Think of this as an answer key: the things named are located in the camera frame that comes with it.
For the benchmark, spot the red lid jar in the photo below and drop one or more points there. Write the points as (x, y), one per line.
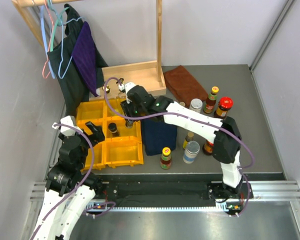
(224, 105)
(208, 148)

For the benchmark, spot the red lid jar front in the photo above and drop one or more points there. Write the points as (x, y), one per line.
(208, 148)

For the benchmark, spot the red lid jar back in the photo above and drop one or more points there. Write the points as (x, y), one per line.
(224, 105)

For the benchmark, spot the green clothes hanger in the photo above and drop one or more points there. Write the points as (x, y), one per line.
(58, 23)

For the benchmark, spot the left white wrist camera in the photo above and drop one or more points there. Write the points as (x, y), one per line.
(68, 126)

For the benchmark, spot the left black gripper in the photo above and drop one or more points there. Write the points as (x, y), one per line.
(99, 135)

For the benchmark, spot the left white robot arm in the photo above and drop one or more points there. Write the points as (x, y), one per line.
(68, 191)

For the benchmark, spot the small yellow label bottle front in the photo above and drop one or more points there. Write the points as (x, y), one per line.
(188, 138)

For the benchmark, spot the clear oil bottle gold cap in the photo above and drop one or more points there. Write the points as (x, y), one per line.
(121, 101)

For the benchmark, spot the blue clothes hanger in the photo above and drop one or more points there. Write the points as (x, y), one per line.
(59, 74)

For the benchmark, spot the navy blue folded cloth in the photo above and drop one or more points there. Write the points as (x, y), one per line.
(158, 135)

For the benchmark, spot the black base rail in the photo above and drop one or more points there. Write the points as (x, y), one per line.
(167, 190)

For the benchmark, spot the dark green hanging garment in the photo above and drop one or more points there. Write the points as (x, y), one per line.
(72, 85)

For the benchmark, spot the black cap spice jar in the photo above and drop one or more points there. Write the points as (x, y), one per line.
(129, 123)
(113, 129)

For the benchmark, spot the sauce bottle yellow cap front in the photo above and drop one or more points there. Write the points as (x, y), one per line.
(165, 159)

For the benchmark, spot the pink clothes hanger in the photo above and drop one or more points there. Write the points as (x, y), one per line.
(47, 68)

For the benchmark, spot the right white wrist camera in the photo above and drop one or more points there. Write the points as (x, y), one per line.
(124, 88)

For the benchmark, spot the white salt canister back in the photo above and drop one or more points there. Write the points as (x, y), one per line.
(196, 105)

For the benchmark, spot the white salt canister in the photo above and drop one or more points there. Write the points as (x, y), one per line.
(191, 151)
(196, 105)

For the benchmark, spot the sauce bottle yellow cap back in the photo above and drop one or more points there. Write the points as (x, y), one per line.
(211, 100)

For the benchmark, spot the wooden clothes rack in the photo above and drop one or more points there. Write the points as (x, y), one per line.
(149, 74)

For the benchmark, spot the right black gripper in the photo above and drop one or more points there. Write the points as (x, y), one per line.
(128, 111)

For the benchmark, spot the sauce bottle yellow cap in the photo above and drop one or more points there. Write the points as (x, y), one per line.
(211, 100)
(165, 159)

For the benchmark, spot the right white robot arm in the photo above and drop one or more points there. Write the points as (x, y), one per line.
(223, 134)

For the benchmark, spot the brown folded towel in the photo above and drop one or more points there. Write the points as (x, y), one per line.
(183, 86)

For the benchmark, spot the white salt canister front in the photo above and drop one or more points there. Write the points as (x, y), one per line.
(191, 151)

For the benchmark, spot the yellow bin organizer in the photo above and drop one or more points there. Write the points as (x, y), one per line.
(124, 150)

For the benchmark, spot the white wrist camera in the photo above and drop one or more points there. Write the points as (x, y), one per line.
(68, 126)
(124, 88)

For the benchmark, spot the purple hanging cloth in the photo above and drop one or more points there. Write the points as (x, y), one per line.
(85, 58)

